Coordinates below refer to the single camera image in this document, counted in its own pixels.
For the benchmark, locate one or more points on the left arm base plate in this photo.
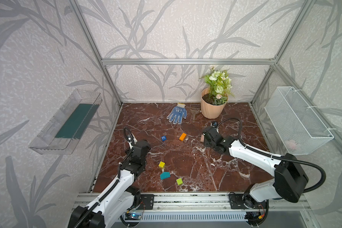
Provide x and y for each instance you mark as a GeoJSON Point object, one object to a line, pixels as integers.
{"type": "Point", "coordinates": [146, 202]}

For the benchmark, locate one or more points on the white wire mesh basket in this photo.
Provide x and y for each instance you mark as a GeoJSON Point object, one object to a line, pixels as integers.
{"type": "Point", "coordinates": [294, 119]}

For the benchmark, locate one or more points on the brown slotted plastic scoop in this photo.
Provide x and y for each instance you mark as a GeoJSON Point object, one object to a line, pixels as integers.
{"type": "Point", "coordinates": [195, 109]}

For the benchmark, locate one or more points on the green cube block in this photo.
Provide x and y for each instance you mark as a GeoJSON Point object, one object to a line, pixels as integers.
{"type": "Point", "coordinates": [179, 181]}

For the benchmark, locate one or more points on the pink object in basket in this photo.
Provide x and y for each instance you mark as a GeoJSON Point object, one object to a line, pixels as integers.
{"type": "Point", "coordinates": [291, 144]}

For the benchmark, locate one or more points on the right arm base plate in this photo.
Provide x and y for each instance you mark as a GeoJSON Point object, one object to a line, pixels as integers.
{"type": "Point", "coordinates": [236, 201]}

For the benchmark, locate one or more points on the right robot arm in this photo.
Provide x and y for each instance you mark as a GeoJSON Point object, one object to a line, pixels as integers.
{"type": "Point", "coordinates": [289, 180]}

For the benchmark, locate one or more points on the green circuit board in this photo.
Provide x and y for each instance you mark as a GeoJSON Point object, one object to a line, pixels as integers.
{"type": "Point", "coordinates": [133, 216]}

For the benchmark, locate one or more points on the blue dotted work glove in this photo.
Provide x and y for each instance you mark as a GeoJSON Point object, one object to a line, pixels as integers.
{"type": "Point", "coordinates": [177, 114]}

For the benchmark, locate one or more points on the orange wood block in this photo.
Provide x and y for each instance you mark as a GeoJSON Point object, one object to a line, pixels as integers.
{"type": "Point", "coordinates": [182, 137]}

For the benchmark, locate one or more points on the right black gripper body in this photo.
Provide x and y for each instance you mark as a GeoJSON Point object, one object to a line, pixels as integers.
{"type": "Point", "coordinates": [206, 135]}

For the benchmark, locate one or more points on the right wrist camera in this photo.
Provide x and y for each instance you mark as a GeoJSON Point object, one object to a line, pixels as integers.
{"type": "Point", "coordinates": [214, 124]}

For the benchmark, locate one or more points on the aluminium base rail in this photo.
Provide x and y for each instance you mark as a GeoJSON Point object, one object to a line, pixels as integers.
{"type": "Point", "coordinates": [215, 201]}

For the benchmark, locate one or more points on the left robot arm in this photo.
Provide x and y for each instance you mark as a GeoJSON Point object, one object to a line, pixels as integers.
{"type": "Point", "coordinates": [120, 195]}

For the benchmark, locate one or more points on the yellow cube block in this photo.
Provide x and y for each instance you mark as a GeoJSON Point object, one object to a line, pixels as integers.
{"type": "Point", "coordinates": [161, 165]}

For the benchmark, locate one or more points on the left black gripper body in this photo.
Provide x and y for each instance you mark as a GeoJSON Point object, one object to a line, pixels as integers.
{"type": "Point", "coordinates": [131, 141]}

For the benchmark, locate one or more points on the teal block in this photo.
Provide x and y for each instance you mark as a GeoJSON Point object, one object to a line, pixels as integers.
{"type": "Point", "coordinates": [165, 175]}

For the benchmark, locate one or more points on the flower pot with plant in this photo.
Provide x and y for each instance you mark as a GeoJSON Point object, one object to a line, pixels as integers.
{"type": "Point", "coordinates": [215, 97]}

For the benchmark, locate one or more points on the clear plastic wall shelf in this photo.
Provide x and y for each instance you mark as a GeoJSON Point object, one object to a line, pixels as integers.
{"type": "Point", "coordinates": [62, 133]}

